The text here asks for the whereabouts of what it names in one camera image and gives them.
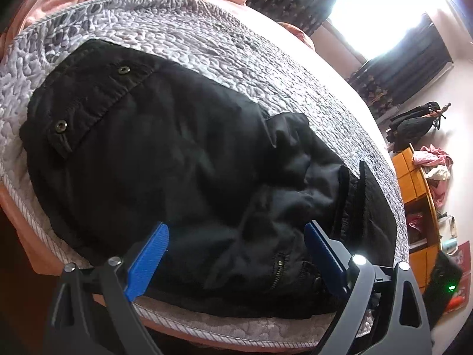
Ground black jacket on rack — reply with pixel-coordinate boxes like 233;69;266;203
385;102;451;153

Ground pink pillow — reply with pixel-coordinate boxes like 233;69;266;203
278;22;316;51

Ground dark patterned curtain right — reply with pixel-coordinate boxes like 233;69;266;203
347;14;452;119

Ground pink clothes pile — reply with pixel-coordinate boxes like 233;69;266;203
412;144;453;209

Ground black pants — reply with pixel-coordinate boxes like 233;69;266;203
20;40;397;319

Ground wooden dresser cabinet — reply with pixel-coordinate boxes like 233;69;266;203
392;146;440;291

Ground grey quilted bed cover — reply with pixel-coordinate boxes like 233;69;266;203
0;0;411;345

